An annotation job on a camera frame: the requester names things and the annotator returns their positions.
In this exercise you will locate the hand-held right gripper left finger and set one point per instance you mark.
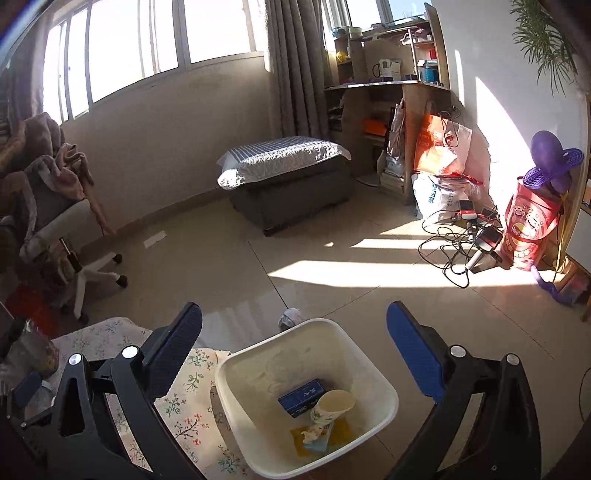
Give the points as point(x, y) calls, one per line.
point(173, 355)

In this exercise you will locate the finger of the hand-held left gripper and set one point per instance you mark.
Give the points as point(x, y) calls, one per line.
point(27, 387)

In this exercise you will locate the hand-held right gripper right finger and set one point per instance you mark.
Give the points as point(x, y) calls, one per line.
point(413, 355)

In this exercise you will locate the white floral paper cup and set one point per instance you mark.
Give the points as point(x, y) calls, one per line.
point(332, 401)

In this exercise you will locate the yellow snack packet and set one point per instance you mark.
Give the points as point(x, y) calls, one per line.
point(344, 431)

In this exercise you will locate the white plastic bin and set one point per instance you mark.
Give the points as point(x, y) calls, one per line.
point(277, 350)

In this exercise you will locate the blue medicine box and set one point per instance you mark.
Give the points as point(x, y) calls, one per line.
point(300, 396)

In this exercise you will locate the stained tissue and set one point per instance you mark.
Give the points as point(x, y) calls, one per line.
point(308, 434)

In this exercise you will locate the floral tablecloth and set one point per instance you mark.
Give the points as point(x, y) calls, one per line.
point(194, 415)

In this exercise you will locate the white paper sheet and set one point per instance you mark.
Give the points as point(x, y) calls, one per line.
point(154, 239)

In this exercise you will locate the crumpled white tissue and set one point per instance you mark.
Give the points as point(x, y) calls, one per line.
point(290, 318)

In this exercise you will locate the black handheld device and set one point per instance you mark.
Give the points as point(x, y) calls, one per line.
point(487, 240)

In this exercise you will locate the red and white device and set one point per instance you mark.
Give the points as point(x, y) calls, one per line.
point(467, 210)

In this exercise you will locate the white plastic sack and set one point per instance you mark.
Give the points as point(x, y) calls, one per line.
point(431, 198)

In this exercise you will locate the grey office chair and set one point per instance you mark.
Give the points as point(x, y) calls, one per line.
point(60, 221)

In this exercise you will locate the red printed bag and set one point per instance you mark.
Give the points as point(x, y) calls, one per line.
point(528, 230)

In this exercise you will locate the dark grey ottoman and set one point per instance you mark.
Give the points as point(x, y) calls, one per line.
point(295, 203)

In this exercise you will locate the orange paper bag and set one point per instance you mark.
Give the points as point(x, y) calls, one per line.
point(434, 147)

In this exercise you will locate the pink cloth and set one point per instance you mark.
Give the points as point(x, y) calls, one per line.
point(69, 170)

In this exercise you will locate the clear hanging plastic bag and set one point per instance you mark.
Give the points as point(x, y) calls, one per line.
point(396, 143)

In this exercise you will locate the wooden stand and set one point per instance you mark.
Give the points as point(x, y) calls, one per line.
point(579, 221)

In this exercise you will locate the striped quilted ottoman cover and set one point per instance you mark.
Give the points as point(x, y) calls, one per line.
point(281, 159)

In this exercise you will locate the purple jump ball toy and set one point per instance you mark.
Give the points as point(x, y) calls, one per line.
point(547, 152)

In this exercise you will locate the brown fleece blanket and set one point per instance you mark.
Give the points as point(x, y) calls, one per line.
point(32, 143)

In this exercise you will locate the wooden desk shelf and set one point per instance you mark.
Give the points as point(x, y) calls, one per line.
point(360, 106)

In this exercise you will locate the window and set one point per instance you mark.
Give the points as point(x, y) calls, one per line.
point(129, 41)

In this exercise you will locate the grey curtain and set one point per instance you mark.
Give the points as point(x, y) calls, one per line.
point(295, 60)

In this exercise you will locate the green potted plant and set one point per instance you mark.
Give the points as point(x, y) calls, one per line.
point(540, 37)

